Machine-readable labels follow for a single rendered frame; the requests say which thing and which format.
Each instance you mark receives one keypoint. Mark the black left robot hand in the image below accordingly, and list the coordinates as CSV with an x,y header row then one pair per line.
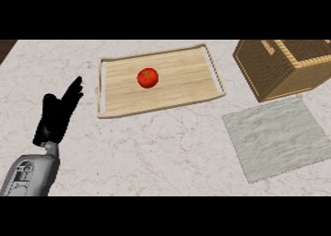
x,y
55,113

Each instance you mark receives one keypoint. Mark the brown wicker basket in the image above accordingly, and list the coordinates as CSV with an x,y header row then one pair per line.
x,y
285,67

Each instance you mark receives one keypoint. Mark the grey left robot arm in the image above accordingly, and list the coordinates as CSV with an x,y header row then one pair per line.
x,y
31,175

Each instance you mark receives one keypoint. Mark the pale wooden tray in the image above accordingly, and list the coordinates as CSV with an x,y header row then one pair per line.
x,y
158,83

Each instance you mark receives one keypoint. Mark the grey cloth placemat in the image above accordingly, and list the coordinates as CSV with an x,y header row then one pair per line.
x,y
280,139

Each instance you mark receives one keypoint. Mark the red tomato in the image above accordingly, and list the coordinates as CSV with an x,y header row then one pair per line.
x,y
148,78

